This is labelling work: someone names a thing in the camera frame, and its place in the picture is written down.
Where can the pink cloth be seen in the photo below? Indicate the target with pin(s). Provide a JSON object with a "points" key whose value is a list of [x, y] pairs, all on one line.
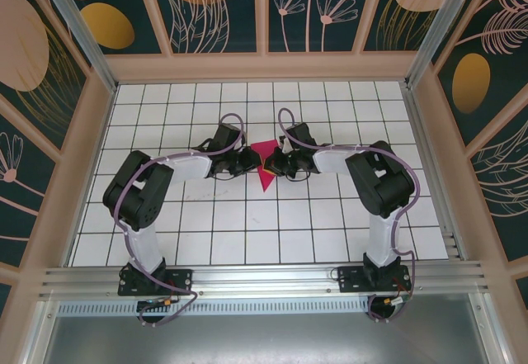
{"points": [[266, 182]]}

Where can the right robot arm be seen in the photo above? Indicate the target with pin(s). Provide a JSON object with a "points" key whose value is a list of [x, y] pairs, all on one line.
{"points": [[379, 182]]}

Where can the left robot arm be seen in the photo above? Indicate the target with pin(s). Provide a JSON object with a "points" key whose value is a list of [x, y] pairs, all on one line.
{"points": [[132, 199]]}

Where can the brushed grey metal sheet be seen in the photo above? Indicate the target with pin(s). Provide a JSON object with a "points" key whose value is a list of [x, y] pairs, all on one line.
{"points": [[264, 339]]}

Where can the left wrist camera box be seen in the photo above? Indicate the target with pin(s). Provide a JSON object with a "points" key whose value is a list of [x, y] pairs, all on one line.
{"points": [[227, 139]]}

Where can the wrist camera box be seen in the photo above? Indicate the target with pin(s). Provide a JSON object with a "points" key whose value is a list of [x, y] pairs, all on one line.
{"points": [[227, 139], [299, 135]]}

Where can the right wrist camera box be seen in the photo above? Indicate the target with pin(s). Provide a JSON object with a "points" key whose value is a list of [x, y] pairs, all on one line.
{"points": [[299, 135]]}

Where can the long aluminium base rail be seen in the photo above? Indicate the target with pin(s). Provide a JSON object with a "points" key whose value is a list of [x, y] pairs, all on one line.
{"points": [[264, 279]]}

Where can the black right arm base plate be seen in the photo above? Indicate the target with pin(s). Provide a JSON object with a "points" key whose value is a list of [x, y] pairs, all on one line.
{"points": [[350, 281]]}

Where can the wall panel pink flowers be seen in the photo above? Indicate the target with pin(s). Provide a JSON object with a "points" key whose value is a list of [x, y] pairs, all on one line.
{"points": [[297, 29]]}

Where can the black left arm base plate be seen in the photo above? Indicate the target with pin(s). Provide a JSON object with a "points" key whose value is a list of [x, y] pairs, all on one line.
{"points": [[181, 281]]}

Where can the aluminium side rail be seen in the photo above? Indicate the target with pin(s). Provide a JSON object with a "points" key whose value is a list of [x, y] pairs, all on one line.
{"points": [[431, 174]]}

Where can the wall panel orange circle leaves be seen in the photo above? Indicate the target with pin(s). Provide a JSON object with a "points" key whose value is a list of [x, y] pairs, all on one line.
{"points": [[243, 17]]}

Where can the wall panel orange oval fern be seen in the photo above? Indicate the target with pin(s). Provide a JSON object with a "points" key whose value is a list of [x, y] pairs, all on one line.
{"points": [[470, 83]]}

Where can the aluminium corner post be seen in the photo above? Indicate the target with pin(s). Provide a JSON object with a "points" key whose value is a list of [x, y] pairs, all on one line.
{"points": [[439, 29], [84, 38]]}

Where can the wall panel single flower outline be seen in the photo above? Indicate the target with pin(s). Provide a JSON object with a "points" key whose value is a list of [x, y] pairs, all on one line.
{"points": [[20, 199]]}

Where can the wall panel large pink circle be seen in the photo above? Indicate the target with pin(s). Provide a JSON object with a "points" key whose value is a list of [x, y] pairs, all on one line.
{"points": [[24, 42]]}

